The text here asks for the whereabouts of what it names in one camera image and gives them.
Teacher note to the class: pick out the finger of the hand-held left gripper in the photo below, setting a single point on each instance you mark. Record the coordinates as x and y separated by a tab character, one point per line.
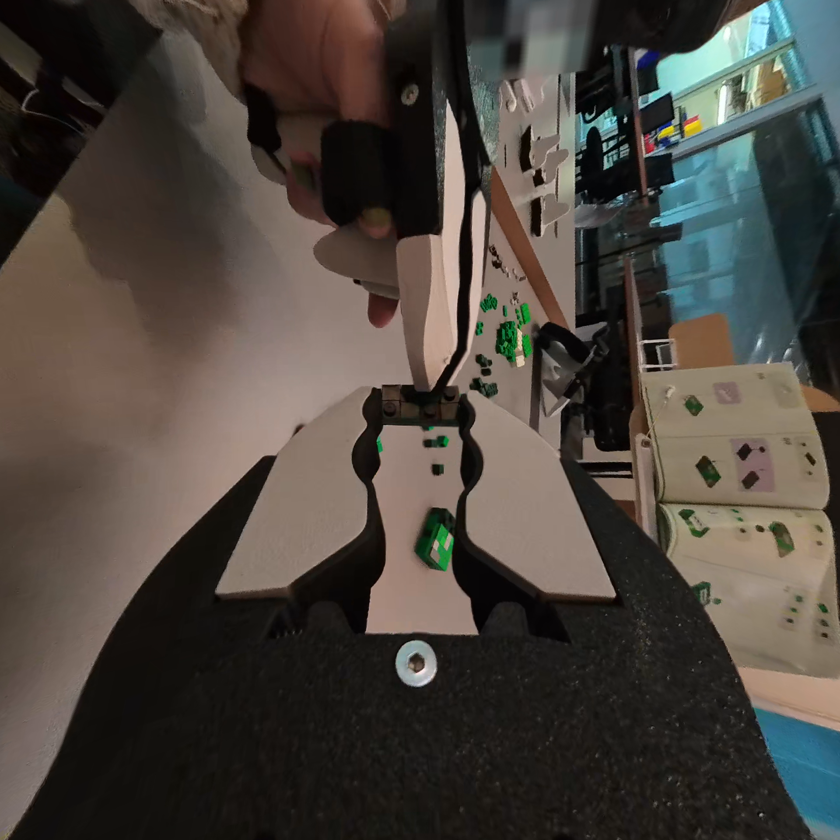
484	262
426	295

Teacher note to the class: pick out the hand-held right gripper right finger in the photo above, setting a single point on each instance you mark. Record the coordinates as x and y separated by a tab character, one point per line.
531	525

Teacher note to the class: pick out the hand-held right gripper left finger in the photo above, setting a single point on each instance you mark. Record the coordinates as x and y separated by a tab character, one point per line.
308	518

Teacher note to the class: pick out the dark green lego assembly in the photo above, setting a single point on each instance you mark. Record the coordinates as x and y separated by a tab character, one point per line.
446	410

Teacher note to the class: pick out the scatter of black lego pieces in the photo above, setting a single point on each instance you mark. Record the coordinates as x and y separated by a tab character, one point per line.
493	249

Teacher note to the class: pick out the large green lego lattice piece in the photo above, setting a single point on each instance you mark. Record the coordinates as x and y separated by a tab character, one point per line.
488	303

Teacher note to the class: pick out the pile of bright green lego pieces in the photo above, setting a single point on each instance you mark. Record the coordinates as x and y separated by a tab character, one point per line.
508	341

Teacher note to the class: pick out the green and black lego block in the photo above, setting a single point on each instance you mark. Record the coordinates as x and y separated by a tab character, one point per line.
434	538

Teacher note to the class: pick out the pile of dark green lego pieces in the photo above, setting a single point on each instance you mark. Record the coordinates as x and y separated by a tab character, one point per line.
484	387

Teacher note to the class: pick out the person's left hand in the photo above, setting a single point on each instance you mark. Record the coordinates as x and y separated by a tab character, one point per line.
315	52

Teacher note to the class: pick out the white fin-shaped stand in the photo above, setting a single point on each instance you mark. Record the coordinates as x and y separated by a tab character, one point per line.
525	92
551	157
554	210

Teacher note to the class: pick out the black and grey headset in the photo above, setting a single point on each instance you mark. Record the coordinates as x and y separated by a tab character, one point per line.
558	341

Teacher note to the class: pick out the row of black office chairs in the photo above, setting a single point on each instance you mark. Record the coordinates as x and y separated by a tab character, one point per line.
594	157

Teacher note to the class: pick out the pale green instruction booklet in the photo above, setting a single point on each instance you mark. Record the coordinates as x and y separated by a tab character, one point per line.
735	571

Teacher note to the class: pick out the stack of coloured storage bins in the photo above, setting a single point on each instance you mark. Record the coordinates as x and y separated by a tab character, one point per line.
689	124

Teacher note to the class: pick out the black panel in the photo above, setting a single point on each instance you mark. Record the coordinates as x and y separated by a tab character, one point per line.
828	459

